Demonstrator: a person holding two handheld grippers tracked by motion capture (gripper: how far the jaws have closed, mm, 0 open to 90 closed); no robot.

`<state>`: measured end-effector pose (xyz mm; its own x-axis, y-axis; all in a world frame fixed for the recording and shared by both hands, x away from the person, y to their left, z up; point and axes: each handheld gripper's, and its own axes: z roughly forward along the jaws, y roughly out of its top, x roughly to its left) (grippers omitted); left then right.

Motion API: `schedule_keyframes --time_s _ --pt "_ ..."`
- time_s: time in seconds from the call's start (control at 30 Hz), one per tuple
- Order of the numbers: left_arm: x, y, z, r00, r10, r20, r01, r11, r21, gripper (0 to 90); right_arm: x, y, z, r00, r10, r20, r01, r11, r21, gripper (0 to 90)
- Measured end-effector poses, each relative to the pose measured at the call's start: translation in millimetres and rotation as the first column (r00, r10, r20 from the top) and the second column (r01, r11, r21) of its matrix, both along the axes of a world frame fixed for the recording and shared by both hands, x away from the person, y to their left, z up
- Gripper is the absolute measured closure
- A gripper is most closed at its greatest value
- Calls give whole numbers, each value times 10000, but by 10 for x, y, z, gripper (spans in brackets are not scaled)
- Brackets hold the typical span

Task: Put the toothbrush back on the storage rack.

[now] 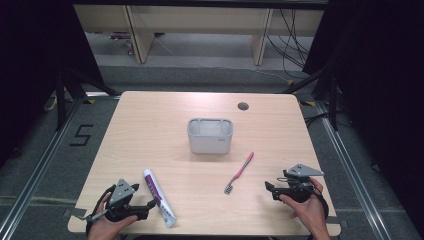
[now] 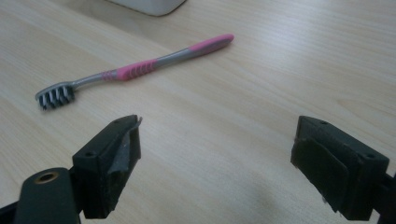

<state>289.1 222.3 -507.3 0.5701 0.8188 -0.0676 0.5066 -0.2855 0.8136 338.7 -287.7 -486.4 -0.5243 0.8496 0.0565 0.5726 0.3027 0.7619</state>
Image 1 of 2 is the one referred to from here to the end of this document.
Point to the grey tape strip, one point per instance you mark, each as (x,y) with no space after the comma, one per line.
(76,212)
(335,220)

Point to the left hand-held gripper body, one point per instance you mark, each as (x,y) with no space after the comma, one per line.
(121,193)

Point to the pink toothbrush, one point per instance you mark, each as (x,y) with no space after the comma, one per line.
(239,172)

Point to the person's left hand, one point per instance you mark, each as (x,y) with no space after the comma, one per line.
(106,230)

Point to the black metal stand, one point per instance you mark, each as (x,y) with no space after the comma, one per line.
(333,100)
(61,100)

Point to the light wooden desk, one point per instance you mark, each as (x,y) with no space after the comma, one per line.
(200,20)

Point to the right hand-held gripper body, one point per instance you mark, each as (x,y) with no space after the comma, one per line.
(298,190)

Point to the white and purple toothpaste tube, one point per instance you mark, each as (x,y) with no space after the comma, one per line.
(160,198)

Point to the aluminium floor rail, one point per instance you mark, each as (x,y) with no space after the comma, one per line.
(353,173)
(36,173)

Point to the grey plastic holder box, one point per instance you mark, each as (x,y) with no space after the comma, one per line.
(210,141)

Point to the person's right hand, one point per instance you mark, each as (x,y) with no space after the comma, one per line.
(311,211)

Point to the black curtain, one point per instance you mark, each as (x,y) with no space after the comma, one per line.
(33,66)
(383,83)

